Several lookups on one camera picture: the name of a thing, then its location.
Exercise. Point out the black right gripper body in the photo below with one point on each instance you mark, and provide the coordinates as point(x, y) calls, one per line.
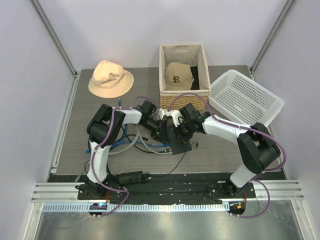
point(184, 131)

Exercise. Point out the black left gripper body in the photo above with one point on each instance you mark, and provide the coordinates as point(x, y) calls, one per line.
point(156, 128)

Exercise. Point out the dark grey network switch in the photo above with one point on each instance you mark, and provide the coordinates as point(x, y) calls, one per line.
point(177, 143)

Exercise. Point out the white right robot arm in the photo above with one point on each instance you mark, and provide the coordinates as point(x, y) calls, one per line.
point(257, 149)

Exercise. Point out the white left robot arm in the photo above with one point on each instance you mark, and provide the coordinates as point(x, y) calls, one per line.
point(103, 130)

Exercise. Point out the black cloth in basket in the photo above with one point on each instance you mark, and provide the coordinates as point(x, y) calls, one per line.
point(195, 75)

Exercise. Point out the tan baseball cap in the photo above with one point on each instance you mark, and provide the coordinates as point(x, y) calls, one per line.
point(178, 77)

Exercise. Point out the white perforated plastic basket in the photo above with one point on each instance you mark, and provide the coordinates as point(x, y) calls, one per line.
point(243, 100)

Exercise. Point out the black power adapter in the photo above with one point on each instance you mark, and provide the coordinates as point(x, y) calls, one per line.
point(135, 177)

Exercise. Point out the wicker basket with liner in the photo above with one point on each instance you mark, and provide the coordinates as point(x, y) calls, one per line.
point(193, 55)

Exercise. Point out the beige bucket hat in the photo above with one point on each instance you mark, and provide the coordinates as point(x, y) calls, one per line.
point(110, 80)

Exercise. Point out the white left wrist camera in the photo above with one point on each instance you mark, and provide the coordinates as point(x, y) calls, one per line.
point(164, 114)

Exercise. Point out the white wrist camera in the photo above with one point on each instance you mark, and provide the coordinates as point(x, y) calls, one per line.
point(176, 115)
point(164, 114)

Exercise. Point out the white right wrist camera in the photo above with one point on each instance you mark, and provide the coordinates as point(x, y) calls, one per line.
point(176, 115)

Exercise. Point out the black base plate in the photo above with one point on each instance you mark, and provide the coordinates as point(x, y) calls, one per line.
point(165, 187)

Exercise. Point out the aluminium frame rail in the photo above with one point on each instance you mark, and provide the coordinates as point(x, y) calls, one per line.
point(61, 197)

